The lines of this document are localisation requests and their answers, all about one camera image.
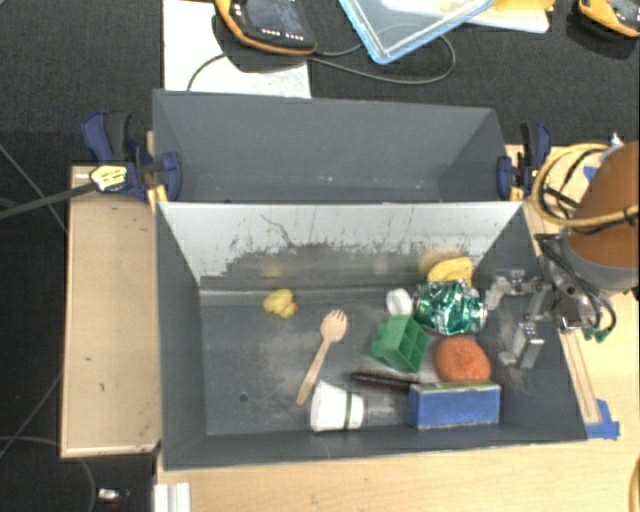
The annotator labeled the yellow toy duck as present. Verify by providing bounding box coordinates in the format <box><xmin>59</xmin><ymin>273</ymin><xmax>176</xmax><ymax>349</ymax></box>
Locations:
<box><xmin>263</xmin><ymin>288</ymin><xmax>300</xmax><ymax>320</ymax></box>

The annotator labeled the green plastic toy block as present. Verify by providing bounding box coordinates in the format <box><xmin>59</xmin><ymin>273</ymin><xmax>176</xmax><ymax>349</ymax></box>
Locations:
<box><xmin>369</xmin><ymin>314</ymin><xmax>431</xmax><ymax>374</ymax></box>

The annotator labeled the pale wood flat board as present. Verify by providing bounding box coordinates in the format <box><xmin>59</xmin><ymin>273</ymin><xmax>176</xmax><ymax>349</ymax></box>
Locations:
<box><xmin>59</xmin><ymin>164</ymin><xmax>163</xmax><ymax>459</ymax></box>

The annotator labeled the yellow sponge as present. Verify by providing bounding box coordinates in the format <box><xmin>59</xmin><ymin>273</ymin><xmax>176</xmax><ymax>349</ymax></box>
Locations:
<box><xmin>426</xmin><ymin>256</ymin><xmax>474</xmax><ymax>283</ymax></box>

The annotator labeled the grey metal bin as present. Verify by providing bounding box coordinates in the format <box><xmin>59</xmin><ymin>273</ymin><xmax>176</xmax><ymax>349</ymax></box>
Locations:
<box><xmin>151</xmin><ymin>88</ymin><xmax>589</xmax><ymax>471</ymax></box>

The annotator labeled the green foil packet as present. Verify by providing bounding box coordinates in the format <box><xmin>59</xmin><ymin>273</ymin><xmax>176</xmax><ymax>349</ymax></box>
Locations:
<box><xmin>412</xmin><ymin>280</ymin><xmax>487</xmax><ymax>336</ymax></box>

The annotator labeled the dark ribbed rod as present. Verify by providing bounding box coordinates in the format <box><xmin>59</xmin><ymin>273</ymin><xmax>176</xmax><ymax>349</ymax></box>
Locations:
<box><xmin>350</xmin><ymin>368</ymin><xmax>422</xmax><ymax>387</ymax></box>

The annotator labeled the white paper cup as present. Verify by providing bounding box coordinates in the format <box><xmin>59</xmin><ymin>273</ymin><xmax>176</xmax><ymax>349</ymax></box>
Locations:
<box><xmin>308</xmin><ymin>379</ymin><xmax>366</xmax><ymax>434</ymax></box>

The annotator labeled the blue sponge with green top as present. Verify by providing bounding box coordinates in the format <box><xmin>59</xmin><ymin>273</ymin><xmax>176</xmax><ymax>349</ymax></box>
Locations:
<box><xmin>407</xmin><ymin>381</ymin><xmax>502</xmax><ymax>430</ymax></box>

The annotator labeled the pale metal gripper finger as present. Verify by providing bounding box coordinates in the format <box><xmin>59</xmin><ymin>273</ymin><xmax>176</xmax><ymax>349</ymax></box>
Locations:
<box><xmin>498</xmin><ymin>322</ymin><xmax>546</xmax><ymax>370</ymax></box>
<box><xmin>485</xmin><ymin>268</ymin><xmax>532</xmax><ymax>309</ymax></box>

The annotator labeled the pale wooden spork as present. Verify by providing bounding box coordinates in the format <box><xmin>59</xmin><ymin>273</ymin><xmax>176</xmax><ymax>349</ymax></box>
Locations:
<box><xmin>295</xmin><ymin>309</ymin><xmax>349</xmax><ymax>406</ymax></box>

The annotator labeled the small white cap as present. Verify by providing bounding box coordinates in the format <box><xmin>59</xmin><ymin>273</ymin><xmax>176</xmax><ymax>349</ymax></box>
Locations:
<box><xmin>385</xmin><ymin>288</ymin><xmax>414</xmax><ymax>317</ymax></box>

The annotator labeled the orange scrubber ball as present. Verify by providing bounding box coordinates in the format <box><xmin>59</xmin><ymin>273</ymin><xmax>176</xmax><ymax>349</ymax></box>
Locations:
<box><xmin>432</xmin><ymin>335</ymin><xmax>492</xmax><ymax>382</ymax></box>

